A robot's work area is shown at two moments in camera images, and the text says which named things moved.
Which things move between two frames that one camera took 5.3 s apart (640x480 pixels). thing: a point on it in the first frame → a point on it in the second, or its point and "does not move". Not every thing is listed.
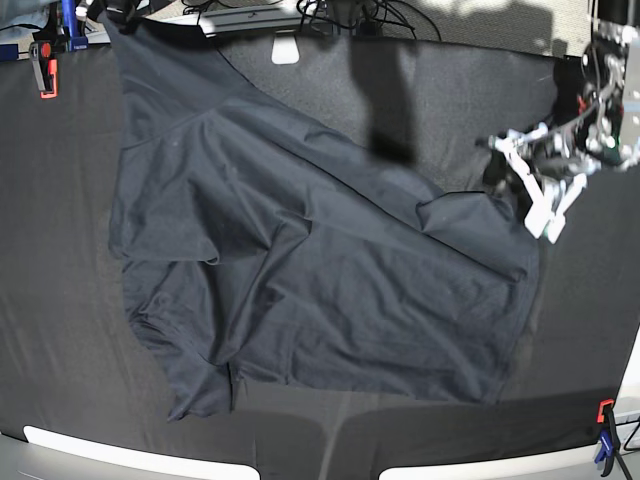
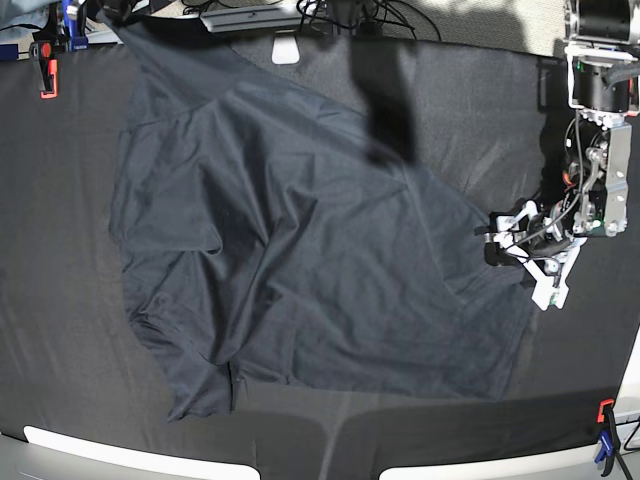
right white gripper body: [543, 218] → [540, 246]
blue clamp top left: [69, 20] does not move
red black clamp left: [47, 68] does not move
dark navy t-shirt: [260, 245] does not move
